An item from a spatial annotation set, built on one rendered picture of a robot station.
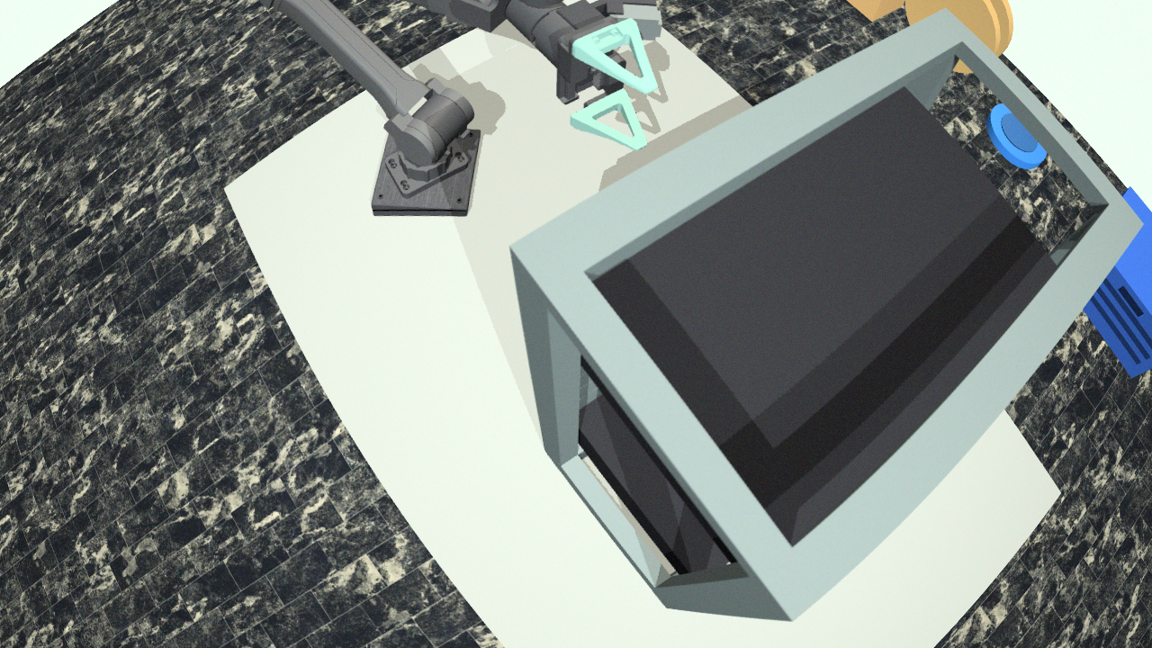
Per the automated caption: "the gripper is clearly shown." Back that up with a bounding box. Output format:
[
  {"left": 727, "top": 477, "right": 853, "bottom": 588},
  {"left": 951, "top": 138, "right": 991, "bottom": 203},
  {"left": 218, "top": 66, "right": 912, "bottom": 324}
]
[{"left": 532, "top": 9, "right": 658, "bottom": 150}]

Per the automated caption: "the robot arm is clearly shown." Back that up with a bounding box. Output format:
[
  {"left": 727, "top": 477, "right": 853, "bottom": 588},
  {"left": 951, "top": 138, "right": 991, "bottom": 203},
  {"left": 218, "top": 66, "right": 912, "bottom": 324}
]
[{"left": 260, "top": 0, "right": 662, "bottom": 199}]

